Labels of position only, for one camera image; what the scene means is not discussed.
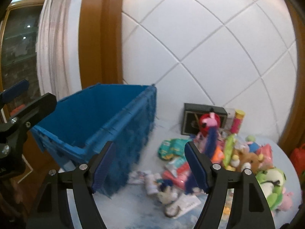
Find blue fuzzy toy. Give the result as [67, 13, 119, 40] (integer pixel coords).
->
[205, 126, 219, 158]

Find small pink pig plush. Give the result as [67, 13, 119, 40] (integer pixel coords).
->
[280, 190, 295, 211]

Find pink snack packet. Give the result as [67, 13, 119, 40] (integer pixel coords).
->
[256, 144, 275, 165]

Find brown bear plush toy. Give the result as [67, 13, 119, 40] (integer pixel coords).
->
[235, 151, 263, 173]

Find pink and yellow tube canister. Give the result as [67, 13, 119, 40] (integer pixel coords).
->
[229, 109, 246, 134]

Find white curtain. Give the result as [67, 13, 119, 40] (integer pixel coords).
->
[36, 0, 72, 99]

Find red and pink plush toy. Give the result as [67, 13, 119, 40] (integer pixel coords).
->
[199, 112, 221, 134]

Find small white tubes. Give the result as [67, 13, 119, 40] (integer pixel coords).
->
[130, 170, 163, 195]

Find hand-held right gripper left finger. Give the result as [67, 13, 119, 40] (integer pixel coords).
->
[26, 141, 116, 229]

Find green pea pod plush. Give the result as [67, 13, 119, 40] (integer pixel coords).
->
[223, 134, 237, 168]

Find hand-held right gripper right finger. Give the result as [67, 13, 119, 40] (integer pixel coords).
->
[185, 141, 275, 229]

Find white printed card packet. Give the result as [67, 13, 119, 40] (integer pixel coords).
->
[164, 193, 202, 218]

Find dark green gift box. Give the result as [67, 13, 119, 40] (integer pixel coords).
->
[181, 103, 228, 135]

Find gold framed glass window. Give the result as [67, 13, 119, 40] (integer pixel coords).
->
[0, 2, 46, 115]

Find blue plastic crate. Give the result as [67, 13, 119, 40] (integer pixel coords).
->
[31, 83, 158, 199]

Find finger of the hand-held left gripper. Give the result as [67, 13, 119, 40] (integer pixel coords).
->
[0, 92, 58, 159]
[0, 79, 30, 106]

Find red bag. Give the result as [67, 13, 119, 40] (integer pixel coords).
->
[289, 144, 305, 173]

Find pink wipes packet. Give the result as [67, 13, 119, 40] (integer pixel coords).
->
[163, 157, 194, 187]

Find pink paper bag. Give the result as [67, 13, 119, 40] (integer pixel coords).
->
[10, 104, 26, 115]

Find green diaper packet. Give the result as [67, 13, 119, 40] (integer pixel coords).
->
[158, 138, 189, 161]

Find green frog plush toy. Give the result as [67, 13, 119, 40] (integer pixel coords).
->
[256, 168, 288, 211]

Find brown wooden wall panel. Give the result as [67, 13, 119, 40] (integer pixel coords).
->
[79, 0, 124, 90]

